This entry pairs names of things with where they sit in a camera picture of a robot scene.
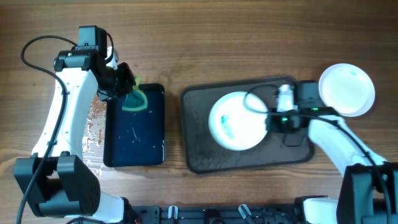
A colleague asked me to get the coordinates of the green and yellow sponge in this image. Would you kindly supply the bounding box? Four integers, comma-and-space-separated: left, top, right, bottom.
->
122, 77, 148, 112

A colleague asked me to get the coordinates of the white plate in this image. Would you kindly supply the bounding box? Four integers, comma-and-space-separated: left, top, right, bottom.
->
208, 91, 268, 151
318, 63, 376, 117

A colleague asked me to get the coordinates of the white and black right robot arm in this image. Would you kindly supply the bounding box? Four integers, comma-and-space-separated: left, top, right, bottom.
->
266, 81, 397, 224

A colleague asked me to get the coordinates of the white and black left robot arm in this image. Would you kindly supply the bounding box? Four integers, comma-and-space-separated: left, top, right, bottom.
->
14, 26, 141, 223

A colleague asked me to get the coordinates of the dark blue water tray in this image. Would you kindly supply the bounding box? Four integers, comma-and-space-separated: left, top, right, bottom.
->
103, 83, 165, 167

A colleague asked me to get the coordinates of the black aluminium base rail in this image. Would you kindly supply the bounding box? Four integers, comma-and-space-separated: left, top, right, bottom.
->
132, 204, 300, 224

